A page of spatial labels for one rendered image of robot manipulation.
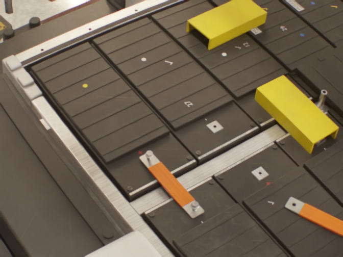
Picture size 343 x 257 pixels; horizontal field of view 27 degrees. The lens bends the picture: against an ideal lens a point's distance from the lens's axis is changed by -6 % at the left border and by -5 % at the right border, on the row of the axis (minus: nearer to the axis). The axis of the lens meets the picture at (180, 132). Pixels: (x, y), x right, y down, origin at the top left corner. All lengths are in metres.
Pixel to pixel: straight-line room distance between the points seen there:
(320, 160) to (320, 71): 0.23
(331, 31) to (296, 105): 0.28
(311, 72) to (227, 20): 0.20
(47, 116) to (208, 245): 0.39
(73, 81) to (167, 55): 0.20
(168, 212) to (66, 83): 0.34
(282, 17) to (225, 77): 0.24
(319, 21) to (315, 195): 0.48
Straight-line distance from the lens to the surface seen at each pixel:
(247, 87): 1.42
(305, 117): 1.36
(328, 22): 1.62
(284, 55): 1.50
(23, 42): 1.68
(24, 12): 3.17
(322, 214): 1.25
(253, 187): 1.27
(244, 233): 1.20
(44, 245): 1.06
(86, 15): 1.75
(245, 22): 1.51
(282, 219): 1.23
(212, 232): 1.20
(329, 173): 1.31
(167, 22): 1.53
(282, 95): 1.39
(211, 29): 1.48
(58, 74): 1.41
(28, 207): 1.09
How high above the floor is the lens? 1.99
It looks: 48 degrees down
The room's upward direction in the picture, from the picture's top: 7 degrees clockwise
